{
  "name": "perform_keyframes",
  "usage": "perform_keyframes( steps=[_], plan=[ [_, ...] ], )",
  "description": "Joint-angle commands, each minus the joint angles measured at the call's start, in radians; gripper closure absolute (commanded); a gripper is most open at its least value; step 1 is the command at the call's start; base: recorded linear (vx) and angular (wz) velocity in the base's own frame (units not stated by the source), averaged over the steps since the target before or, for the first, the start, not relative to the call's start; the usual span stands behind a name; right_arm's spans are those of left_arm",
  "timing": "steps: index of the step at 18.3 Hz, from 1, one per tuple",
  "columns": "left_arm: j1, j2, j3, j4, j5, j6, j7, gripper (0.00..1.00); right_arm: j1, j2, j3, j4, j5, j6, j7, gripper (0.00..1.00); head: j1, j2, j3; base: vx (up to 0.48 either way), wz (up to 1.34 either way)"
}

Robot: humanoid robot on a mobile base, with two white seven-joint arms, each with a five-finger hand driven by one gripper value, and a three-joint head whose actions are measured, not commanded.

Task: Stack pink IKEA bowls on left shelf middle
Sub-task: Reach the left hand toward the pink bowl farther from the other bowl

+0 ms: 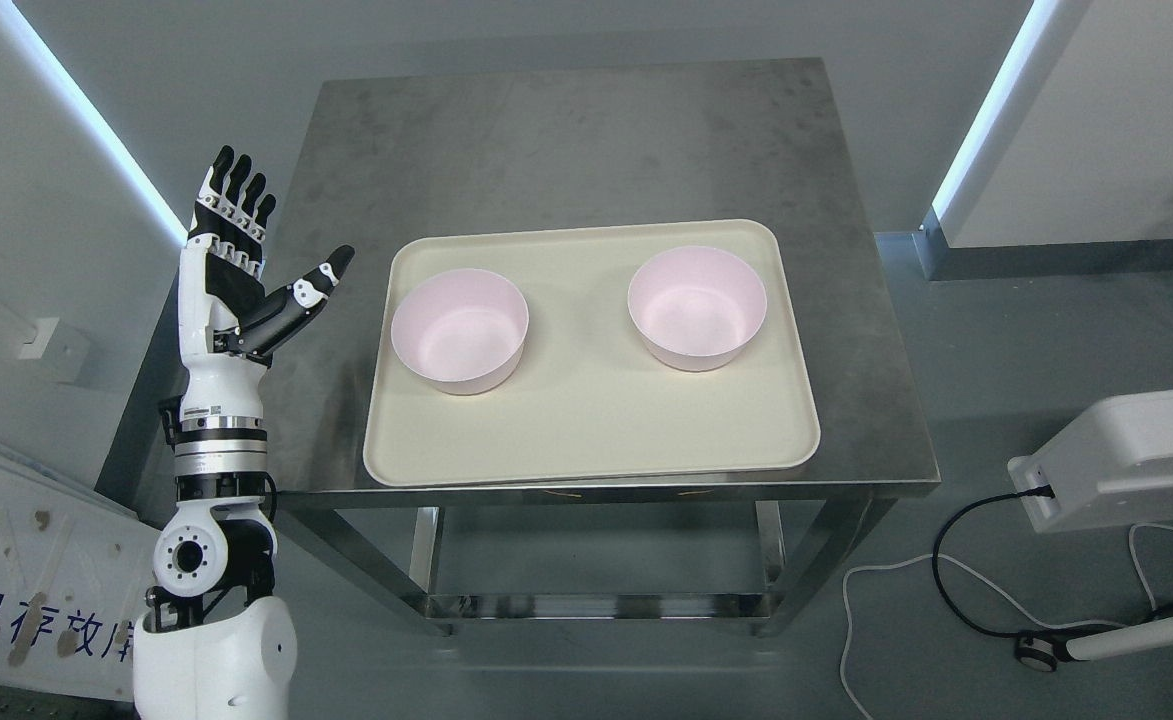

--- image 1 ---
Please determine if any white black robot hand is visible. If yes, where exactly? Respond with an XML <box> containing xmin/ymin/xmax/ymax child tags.
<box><xmin>176</xmin><ymin>147</ymin><xmax>355</xmax><ymax>424</ymax></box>

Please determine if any pink bowl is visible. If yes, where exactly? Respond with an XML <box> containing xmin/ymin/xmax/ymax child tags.
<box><xmin>626</xmin><ymin>245</ymin><xmax>769</xmax><ymax>372</ymax></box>
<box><xmin>389</xmin><ymin>269</ymin><xmax>531</xmax><ymax>396</ymax></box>

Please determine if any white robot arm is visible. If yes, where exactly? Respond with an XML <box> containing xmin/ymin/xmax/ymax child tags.
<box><xmin>133</xmin><ymin>372</ymin><xmax>298</xmax><ymax>719</ymax></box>

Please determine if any white panel with blue letters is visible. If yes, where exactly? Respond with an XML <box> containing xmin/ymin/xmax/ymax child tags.
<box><xmin>0</xmin><ymin>443</ymin><xmax>158</xmax><ymax>704</ymax></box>

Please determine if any cream plastic tray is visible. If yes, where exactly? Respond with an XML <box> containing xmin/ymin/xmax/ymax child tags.
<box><xmin>362</xmin><ymin>219</ymin><xmax>822</xmax><ymax>487</ymax></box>

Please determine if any stainless steel table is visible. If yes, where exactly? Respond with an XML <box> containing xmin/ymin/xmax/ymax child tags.
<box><xmin>263</xmin><ymin>59</ymin><xmax>941</xmax><ymax>637</ymax></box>

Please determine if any white leg with caster wheel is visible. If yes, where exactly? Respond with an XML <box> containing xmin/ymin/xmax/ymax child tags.
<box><xmin>1013</xmin><ymin>603</ymin><xmax>1173</xmax><ymax>673</ymax></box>

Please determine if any white machine with red light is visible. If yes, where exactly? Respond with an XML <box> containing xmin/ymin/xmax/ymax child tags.
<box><xmin>1006</xmin><ymin>389</ymin><xmax>1173</xmax><ymax>534</ymax></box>

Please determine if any white wall socket box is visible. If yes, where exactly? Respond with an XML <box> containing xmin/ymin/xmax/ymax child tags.
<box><xmin>16</xmin><ymin>315</ymin><xmax>60</xmax><ymax>361</ymax></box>

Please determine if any white cable on floor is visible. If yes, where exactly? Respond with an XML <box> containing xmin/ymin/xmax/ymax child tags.
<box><xmin>839</xmin><ymin>553</ymin><xmax>1047</xmax><ymax>720</ymax></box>

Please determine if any black power cable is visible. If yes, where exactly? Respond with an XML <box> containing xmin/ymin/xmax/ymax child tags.
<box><xmin>933</xmin><ymin>485</ymin><xmax>1130</xmax><ymax>639</ymax></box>

